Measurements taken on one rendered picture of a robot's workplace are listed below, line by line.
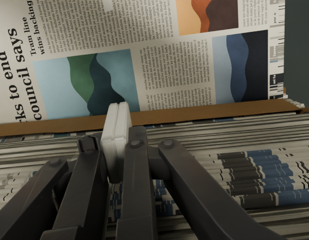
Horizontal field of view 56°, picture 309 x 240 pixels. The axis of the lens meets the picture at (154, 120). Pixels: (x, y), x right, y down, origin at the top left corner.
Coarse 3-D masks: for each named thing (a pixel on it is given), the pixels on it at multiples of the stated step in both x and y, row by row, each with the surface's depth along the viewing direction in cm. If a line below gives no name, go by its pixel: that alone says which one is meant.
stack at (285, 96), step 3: (285, 93) 98; (285, 96) 95; (285, 99) 94; (288, 99) 94; (291, 102) 90; (294, 102) 89; (297, 102) 89; (297, 105) 86; (300, 105) 86; (303, 105) 86
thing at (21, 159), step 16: (0, 144) 26; (16, 144) 26; (32, 144) 26; (48, 144) 25; (64, 144) 25; (0, 160) 23; (16, 160) 23; (32, 160) 22; (48, 160) 22; (0, 176) 21; (16, 176) 21; (0, 192) 20; (16, 192) 19; (0, 208) 18
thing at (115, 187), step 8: (72, 160) 22; (112, 184) 20; (120, 184) 20; (112, 192) 19; (120, 192) 19; (112, 200) 18; (120, 200) 18; (112, 208) 18; (120, 208) 18; (112, 216) 17; (120, 216) 17; (112, 224) 17; (112, 232) 16
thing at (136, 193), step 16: (128, 144) 16; (144, 144) 16; (128, 160) 15; (144, 160) 14; (128, 176) 13; (144, 176) 13; (128, 192) 12; (144, 192) 12; (128, 208) 11; (144, 208) 11; (128, 224) 10; (144, 224) 10
